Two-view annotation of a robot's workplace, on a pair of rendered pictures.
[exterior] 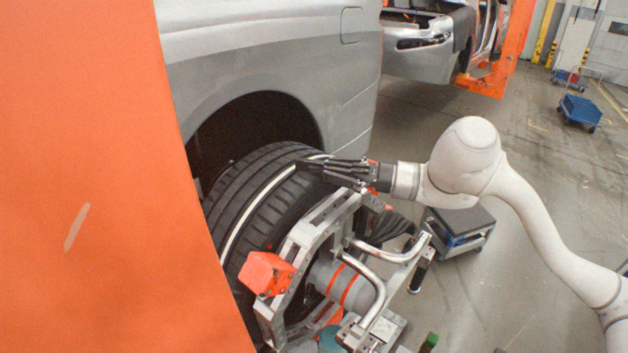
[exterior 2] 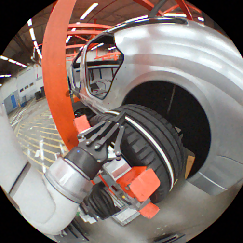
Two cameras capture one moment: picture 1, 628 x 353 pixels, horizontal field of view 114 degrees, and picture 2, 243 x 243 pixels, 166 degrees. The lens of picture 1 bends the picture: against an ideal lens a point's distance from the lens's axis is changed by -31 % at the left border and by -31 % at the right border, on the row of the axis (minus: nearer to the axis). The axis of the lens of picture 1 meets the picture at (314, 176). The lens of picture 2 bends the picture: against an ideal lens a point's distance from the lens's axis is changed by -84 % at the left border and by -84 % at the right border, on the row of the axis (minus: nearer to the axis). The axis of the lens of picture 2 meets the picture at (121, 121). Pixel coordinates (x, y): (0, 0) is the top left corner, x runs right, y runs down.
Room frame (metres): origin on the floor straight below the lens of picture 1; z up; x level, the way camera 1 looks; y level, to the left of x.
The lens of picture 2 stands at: (0.64, -0.24, 1.36)
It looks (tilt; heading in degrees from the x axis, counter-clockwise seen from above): 34 degrees down; 100
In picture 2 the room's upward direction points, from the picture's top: straight up
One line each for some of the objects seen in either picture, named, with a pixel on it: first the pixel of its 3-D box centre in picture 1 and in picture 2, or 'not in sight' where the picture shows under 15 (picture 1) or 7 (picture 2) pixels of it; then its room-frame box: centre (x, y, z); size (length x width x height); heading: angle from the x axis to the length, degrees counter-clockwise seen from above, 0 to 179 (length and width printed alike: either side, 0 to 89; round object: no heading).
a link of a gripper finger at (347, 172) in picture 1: (345, 174); (101, 135); (0.56, -0.07, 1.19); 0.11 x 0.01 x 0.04; 77
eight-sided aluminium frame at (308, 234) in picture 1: (329, 271); (107, 174); (0.53, -0.05, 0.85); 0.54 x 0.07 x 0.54; 141
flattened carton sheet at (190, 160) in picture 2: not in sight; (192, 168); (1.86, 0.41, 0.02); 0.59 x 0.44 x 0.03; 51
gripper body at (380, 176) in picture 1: (373, 175); (89, 155); (0.55, -0.14, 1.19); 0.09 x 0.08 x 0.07; 76
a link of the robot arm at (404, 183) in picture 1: (403, 180); (69, 179); (0.53, -0.21, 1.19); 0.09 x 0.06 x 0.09; 166
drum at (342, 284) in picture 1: (348, 283); (97, 180); (0.48, -0.10, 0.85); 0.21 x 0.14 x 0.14; 51
